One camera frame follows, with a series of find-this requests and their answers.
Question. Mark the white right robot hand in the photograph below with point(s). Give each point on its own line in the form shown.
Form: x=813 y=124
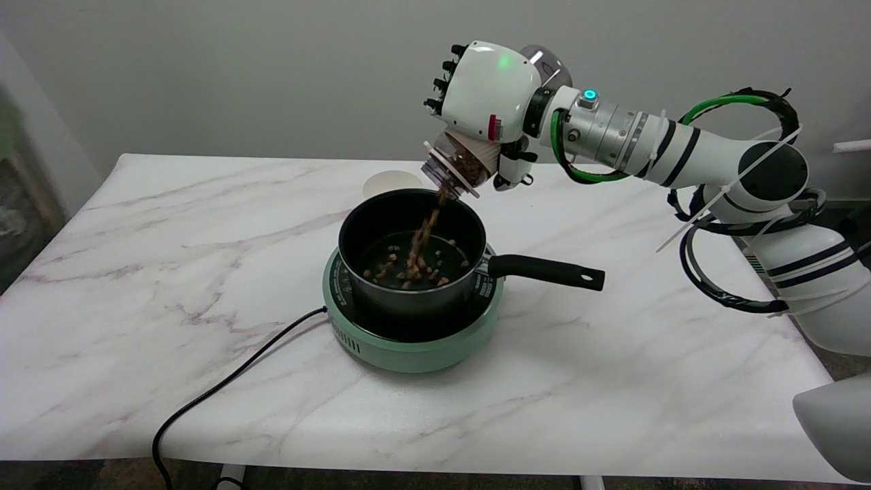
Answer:
x=486 y=88

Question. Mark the brown food pieces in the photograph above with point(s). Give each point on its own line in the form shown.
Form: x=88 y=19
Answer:
x=415 y=269

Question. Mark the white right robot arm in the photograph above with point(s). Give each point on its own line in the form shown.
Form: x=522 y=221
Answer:
x=680 y=150

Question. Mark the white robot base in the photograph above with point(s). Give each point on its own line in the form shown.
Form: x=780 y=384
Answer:
x=837 y=422

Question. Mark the beige round lid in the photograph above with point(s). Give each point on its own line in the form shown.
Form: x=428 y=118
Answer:
x=391 y=182

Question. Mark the long white zip tie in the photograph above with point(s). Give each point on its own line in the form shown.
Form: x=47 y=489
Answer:
x=708 y=204

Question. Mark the green round induction cooker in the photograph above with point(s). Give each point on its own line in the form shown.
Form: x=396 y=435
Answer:
x=408 y=354

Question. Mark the white pipe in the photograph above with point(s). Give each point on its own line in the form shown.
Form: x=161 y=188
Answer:
x=854 y=145

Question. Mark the black chair wheel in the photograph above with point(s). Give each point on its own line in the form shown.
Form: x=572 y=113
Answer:
x=849 y=224

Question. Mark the white table leg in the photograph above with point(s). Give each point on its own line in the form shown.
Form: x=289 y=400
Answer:
x=592 y=483
x=231 y=478

